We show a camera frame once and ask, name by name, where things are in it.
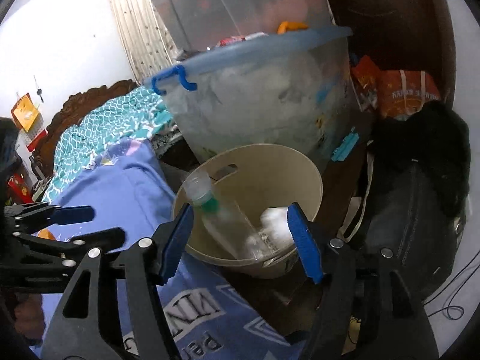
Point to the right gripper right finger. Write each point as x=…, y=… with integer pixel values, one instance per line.
x=367, y=311

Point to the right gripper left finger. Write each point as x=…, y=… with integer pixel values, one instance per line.
x=86, y=322

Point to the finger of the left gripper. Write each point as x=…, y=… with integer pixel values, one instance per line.
x=72, y=215

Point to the white blue tissue pack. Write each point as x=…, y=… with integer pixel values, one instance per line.
x=273, y=235

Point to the clear plastic bottle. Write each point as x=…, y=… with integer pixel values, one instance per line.
x=226, y=222

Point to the beige round trash bin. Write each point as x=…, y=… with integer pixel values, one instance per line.
x=257, y=177

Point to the person left hand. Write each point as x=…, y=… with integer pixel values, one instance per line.
x=30, y=319

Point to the carved wooden headboard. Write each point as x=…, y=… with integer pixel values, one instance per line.
x=72, y=113

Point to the purple patterned bed sheet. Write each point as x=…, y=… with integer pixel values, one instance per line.
x=207, y=318

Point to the black bag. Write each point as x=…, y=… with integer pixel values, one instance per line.
x=412, y=188

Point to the teal patterned quilt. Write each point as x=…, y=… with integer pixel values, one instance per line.
x=141, y=114

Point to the beige leaf curtain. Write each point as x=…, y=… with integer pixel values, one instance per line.
x=147, y=43

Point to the orange red gift bag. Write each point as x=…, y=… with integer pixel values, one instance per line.
x=396, y=94

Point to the middle teal lid storage bin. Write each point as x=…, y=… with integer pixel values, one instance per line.
x=199, y=24

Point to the small orange fruit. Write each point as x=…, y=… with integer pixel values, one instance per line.
x=290, y=26

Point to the red yellow wall calendar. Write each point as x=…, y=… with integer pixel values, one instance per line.
x=29, y=120

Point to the grey bin blue handle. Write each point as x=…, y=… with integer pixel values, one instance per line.
x=292, y=89

